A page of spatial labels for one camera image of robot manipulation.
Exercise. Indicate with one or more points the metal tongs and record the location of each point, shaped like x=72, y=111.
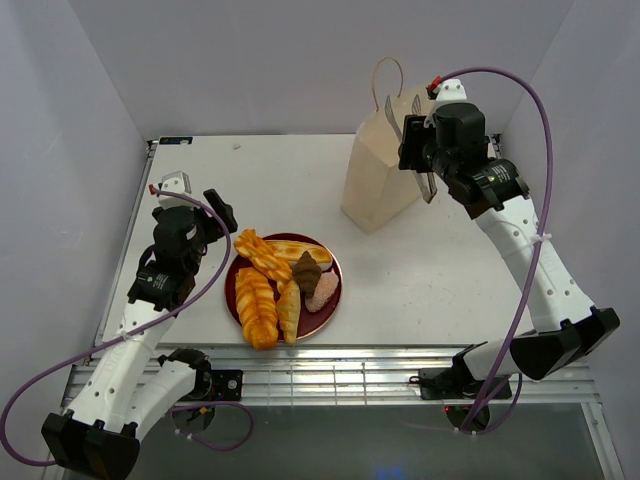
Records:
x=426, y=181

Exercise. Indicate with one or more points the braided orange danish pastry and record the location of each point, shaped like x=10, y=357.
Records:
x=256, y=308

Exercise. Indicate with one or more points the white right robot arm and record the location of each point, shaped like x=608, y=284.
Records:
x=567, y=326

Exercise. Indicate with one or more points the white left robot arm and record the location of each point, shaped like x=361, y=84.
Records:
x=101, y=431

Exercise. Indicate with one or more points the pink sugared bun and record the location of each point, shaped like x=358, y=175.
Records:
x=325, y=289

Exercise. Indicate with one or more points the dark red round plate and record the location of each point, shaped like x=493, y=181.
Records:
x=310, y=322

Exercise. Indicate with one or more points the aluminium table front rail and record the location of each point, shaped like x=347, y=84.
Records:
x=353, y=376

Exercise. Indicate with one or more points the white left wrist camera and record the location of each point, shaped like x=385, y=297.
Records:
x=177, y=183

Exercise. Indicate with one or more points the brown chocolate croissant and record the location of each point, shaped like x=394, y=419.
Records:
x=306, y=273

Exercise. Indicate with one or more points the small pale baguette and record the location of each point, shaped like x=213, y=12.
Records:
x=288, y=308

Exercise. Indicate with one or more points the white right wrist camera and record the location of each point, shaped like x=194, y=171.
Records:
x=446, y=91

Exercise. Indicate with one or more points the beige paper bag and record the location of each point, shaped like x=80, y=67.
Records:
x=375, y=189

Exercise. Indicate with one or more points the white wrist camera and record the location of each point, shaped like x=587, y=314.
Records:
x=177, y=183
x=446, y=91

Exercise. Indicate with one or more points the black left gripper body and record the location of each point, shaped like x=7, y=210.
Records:
x=206, y=233

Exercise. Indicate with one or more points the twisted orange pastry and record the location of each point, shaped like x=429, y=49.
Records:
x=262, y=256

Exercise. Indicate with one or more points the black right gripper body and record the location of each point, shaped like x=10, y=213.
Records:
x=441, y=162

